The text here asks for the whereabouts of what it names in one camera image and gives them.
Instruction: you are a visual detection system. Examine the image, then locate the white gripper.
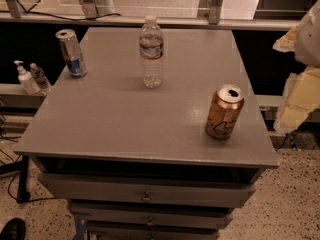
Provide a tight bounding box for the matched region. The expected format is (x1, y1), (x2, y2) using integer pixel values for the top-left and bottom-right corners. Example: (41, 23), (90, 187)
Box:
(273, 0), (320, 134)

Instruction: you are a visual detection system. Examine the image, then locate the clear plastic water bottle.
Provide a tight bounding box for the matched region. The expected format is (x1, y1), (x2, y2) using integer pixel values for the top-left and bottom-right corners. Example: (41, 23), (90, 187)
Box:
(139, 16), (164, 88)

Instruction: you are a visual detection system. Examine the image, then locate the small clear bottle on shelf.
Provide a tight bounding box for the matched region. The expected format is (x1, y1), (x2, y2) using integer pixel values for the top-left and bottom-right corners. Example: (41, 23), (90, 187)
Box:
(30, 63), (51, 93)

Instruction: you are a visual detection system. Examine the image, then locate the white pump dispenser bottle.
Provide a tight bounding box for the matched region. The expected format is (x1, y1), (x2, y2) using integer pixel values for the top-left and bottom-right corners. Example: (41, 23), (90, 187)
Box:
(14, 60), (40, 95)

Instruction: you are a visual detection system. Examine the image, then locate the gold soda can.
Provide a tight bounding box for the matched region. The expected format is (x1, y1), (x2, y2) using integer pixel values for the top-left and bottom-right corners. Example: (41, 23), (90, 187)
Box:
(205, 84), (244, 140)

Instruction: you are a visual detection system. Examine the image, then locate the grey drawer cabinet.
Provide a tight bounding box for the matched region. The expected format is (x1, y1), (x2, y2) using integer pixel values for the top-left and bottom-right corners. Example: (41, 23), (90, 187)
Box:
(13, 26), (280, 240)

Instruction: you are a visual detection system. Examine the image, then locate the middle grey drawer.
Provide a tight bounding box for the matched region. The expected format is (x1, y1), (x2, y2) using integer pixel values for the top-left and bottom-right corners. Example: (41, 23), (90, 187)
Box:
(68, 202), (232, 229)

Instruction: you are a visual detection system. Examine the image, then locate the grey drawer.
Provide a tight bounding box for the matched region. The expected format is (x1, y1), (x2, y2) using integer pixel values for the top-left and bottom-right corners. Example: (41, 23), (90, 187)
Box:
(87, 222), (219, 240)
(38, 173), (255, 208)
(68, 202), (232, 229)

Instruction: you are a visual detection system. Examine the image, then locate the top grey drawer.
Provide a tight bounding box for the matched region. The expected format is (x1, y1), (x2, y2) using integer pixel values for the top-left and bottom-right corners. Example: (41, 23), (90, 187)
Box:
(38, 173), (255, 208)

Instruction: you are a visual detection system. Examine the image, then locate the silver blue energy drink can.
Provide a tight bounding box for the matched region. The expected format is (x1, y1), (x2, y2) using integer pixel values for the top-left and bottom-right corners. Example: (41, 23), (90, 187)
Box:
(56, 29), (87, 78)

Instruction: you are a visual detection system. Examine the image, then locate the bottom grey drawer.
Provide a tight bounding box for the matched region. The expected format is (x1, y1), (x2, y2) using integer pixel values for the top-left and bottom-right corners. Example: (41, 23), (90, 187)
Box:
(87, 222), (219, 240)

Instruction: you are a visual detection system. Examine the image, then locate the black shoe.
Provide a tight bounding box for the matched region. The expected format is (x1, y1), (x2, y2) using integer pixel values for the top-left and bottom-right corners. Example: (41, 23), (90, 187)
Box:
(0, 218), (26, 240)

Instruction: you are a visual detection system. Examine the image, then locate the black floor cable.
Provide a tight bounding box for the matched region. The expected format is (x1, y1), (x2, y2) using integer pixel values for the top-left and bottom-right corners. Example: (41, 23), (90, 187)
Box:
(0, 130), (56, 203)

